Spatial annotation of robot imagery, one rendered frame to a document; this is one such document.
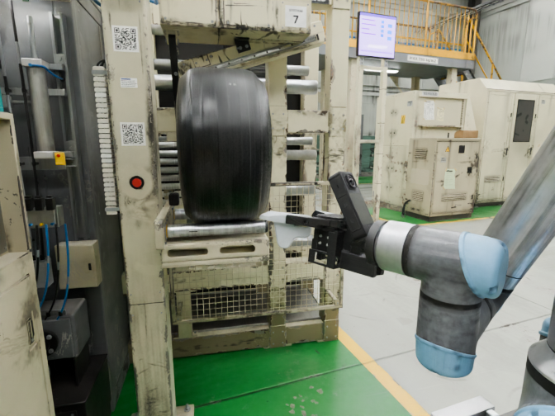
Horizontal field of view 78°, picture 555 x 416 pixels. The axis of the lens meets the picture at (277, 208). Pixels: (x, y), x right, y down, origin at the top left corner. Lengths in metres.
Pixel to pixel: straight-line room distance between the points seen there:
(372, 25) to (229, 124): 4.40
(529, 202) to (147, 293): 1.16
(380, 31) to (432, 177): 2.17
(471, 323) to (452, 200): 5.39
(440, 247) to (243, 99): 0.77
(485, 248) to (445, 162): 5.22
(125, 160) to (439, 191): 4.96
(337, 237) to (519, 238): 0.25
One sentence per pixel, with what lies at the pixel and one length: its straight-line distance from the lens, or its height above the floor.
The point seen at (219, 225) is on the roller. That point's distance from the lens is 1.18.
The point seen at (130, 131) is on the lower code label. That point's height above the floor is 1.23.
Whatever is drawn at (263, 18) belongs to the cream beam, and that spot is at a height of 1.68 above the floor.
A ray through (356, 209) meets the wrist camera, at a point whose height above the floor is 1.09.
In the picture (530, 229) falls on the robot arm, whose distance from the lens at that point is 0.58.
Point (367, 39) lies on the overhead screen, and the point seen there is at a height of 2.54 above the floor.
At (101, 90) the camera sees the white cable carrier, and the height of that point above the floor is 1.36.
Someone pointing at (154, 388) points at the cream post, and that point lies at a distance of 1.54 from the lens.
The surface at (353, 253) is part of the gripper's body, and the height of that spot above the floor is 1.02.
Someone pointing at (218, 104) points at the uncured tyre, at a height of 1.30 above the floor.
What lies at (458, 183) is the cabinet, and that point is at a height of 0.57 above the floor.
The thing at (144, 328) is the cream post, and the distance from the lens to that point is 1.41.
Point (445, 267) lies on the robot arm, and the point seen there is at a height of 1.04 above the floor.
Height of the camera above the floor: 1.20
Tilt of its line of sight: 11 degrees down
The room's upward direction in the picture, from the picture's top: straight up
